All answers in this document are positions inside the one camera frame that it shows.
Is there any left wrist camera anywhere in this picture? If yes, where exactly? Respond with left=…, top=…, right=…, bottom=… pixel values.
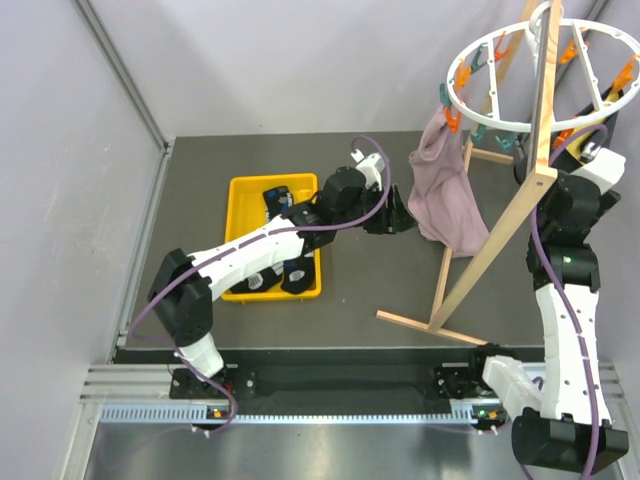
left=351, top=149, right=387, bottom=192

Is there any pink cloth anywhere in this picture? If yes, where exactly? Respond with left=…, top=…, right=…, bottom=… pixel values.
left=408, top=106, right=489, bottom=257

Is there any black yellow cloth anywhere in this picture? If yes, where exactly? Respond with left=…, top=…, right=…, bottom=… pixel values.
left=512, top=84, right=624, bottom=181

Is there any black sock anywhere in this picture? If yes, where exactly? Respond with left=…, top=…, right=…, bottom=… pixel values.
left=262, top=186, right=316, bottom=295
left=230, top=268, right=283, bottom=294

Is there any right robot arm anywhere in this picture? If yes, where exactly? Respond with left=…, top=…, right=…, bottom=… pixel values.
left=466, top=147, right=629, bottom=478

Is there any orange clothespin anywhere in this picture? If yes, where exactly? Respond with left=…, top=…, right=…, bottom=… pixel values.
left=444, top=107, right=461, bottom=133

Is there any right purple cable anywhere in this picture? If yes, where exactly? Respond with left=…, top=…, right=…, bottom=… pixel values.
left=517, top=122, right=609, bottom=480

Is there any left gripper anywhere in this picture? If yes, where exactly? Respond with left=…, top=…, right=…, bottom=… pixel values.
left=334, top=182, right=417, bottom=234

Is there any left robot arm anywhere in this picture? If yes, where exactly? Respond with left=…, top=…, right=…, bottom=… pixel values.
left=148, top=167, right=416, bottom=397

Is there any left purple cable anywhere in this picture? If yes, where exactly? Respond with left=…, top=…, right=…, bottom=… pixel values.
left=128, top=135, right=393, bottom=437

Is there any wooden hanger stand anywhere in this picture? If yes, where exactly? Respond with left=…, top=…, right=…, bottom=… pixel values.
left=376, top=1, right=562, bottom=347

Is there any teal clothespin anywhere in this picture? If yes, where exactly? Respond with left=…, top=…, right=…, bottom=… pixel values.
left=495, top=132, right=518, bottom=154
left=470, top=124, right=487, bottom=145

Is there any white round clip hanger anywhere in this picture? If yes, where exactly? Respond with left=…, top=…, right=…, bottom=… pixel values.
left=440, top=1, right=639, bottom=133

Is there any yellow plastic tray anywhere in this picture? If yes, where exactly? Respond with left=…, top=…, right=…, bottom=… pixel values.
left=221, top=173, right=322, bottom=304

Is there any purple cable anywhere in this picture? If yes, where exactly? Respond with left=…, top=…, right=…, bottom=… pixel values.
left=517, top=122, right=609, bottom=480
left=128, top=135, right=393, bottom=437

